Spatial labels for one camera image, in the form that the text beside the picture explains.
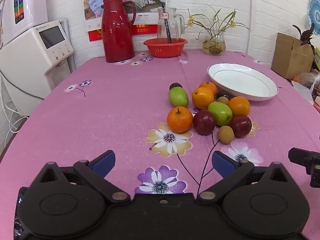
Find dark red leafed plant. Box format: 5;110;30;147
292;24;316;55

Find white plate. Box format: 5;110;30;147
207;63;279;102

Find white appliance with screen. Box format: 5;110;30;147
0;20;75;117

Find orange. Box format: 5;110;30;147
192;87;215;110
227;96;251;117

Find green plant yellow flowers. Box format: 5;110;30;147
186;4;251;40

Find clear plastic bag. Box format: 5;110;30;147
291;72;320;105

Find red plastic basin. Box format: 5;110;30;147
143;38;188;58

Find red thermos jug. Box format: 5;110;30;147
101;0;137;63

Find green jujube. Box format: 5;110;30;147
168;87;189;108
207;101;233;127

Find white cable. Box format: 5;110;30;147
0;90;29;135

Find white wall pipe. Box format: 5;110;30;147
246;0;253;54

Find blue patterned wall decoration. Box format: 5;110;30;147
307;0;320;35

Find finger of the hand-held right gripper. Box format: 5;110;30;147
288;147;320;188

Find glass pitcher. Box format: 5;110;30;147
157;7;185;43

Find red plum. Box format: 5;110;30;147
193;110;216;136
229;114;252;138

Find glass vase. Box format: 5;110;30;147
202;29;226;56

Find cardboard box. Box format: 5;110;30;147
271;32;314;80

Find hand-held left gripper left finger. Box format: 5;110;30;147
29;150;131;203

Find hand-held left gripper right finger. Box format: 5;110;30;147
196;151;299;203

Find tangerine with stem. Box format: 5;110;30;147
199;81;218;97
167;107;194;133

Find pink floral tablecloth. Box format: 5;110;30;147
0;50;320;240

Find white water purifier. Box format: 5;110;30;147
0;0;49;45

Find grey hose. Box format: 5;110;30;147
0;69;45;100

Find black stirring stick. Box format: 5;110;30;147
161;4;172;44

